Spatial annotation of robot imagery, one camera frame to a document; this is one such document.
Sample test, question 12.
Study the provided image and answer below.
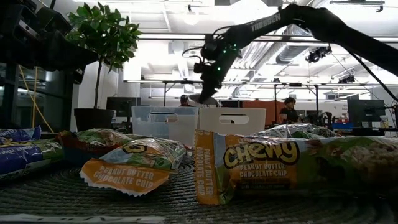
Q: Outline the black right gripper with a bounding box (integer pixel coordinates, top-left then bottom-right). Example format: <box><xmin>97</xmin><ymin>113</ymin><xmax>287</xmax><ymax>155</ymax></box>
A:
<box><xmin>192</xmin><ymin>30</ymin><xmax>243</xmax><ymax>105</ymax></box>

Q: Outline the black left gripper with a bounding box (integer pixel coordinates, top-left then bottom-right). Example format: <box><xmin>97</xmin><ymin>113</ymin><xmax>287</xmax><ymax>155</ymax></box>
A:
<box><xmin>36</xmin><ymin>5</ymin><xmax>100</xmax><ymax>85</ymax></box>

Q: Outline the red granola bar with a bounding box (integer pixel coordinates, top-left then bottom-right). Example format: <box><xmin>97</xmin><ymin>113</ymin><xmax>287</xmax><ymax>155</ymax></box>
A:
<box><xmin>55</xmin><ymin>128</ymin><xmax>147</xmax><ymax>167</ymax></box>

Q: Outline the orange green Chewy granola bar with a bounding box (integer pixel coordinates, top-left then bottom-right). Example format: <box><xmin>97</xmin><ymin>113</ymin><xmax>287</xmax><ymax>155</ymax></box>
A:
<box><xmin>251</xmin><ymin>123</ymin><xmax>341</xmax><ymax>140</ymax></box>
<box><xmin>193</xmin><ymin>129</ymin><xmax>398</xmax><ymax>207</ymax></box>
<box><xmin>79</xmin><ymin>136</ymin><xmax>188</xmax><ymax>198</ymax></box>

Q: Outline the person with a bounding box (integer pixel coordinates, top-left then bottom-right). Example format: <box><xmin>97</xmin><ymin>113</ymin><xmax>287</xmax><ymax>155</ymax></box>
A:
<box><xmin>279</xmin><ymin>96</ymin><xmax>302</xmax><ymax>125</ymax></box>
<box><xmin>178</xmin><ymin>94</ymin><xmax>194</xmax><ymax>108</ymax></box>

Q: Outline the green potted plant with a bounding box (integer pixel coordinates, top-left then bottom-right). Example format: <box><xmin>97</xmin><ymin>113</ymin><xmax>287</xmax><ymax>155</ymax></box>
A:
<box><xmin>63</xmin><ymin>1</ymin><xmax>143</xmax><ymax>133</ymax></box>

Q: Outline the white plastic bin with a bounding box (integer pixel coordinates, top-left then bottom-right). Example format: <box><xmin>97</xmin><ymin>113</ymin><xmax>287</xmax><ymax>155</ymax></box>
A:
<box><xmin>198</xmin><ymin>107</ymin><xmax>267</xmax><ymax>137</ymax></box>

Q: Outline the clear plastic bin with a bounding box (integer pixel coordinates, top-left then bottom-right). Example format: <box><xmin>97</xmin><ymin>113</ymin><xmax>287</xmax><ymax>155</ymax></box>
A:
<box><xmin>131</xmin><ymin>105</ymin><xmax>200</xmax><ymax>149</ymax></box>

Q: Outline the black computer monitor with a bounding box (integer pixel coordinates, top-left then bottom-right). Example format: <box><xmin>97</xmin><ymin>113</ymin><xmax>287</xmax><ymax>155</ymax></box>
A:
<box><xmin>347</xmin><ymin>99</ymin><xmax>386</xmax><ymax>128</ymax></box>
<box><xmin>106</xmin><ymin>96</ymin><xmax>142</xmax><ymax>118</ymax></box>

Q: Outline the orange partition panel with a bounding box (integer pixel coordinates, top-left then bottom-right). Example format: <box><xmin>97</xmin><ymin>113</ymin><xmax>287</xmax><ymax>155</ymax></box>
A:
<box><xmin>241</xmin><ymin>99</ymin><xmax>295</xmax><ymax>127</ymax></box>

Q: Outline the round white ceiling lamp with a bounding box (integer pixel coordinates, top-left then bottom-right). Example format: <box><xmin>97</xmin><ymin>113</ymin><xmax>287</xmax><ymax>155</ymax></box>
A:
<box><xmin>183</xmin><ymin>11</ymin><xmax>200</xmax><ymax>26</ymax></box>

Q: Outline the black ceiling spotlight cluster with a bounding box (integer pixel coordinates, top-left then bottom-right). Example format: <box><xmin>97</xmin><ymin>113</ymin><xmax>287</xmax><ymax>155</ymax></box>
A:
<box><xmin>305</xmin><ymin>45</ymin><xmax>333</xmax><ymax>64</ymax></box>

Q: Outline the round grey woven mat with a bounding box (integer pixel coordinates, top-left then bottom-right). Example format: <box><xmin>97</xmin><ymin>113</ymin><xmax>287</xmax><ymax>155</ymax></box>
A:
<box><xmin>0</xmin><ymin>154</ymin><xmax>398</xmax><ymax>224</ymax></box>

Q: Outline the silver ventilation duct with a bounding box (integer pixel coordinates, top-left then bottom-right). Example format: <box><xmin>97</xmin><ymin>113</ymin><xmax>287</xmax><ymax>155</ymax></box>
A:
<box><xmin>231</xmin><ymin>26</ymin><xmax>313</xmax><ymax>71</ymax></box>

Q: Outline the black aluminium table frame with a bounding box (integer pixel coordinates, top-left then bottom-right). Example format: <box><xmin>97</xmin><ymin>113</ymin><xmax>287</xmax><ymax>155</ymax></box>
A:
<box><xmin>0</xmin><ymin>126</ymin><xmax>398</xmax><ymax>141</ymax></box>

